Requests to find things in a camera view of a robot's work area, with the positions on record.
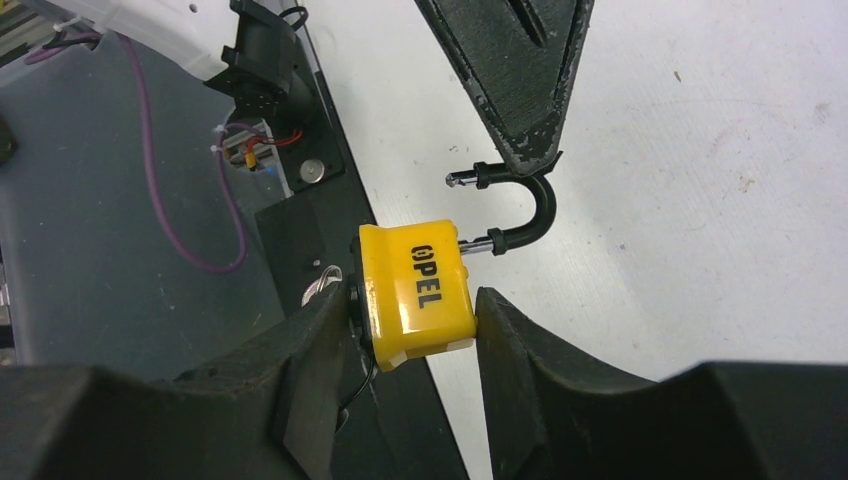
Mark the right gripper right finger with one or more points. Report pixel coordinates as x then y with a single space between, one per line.
554 411

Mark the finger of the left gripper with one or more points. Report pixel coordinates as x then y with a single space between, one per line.
517 61

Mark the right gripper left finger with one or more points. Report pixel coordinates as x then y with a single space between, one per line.
266 410

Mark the yellow padlock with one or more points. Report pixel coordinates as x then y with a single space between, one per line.
411 284

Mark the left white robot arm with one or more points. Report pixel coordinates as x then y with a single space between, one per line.
239 48

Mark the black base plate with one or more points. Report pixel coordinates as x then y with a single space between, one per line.
338 417

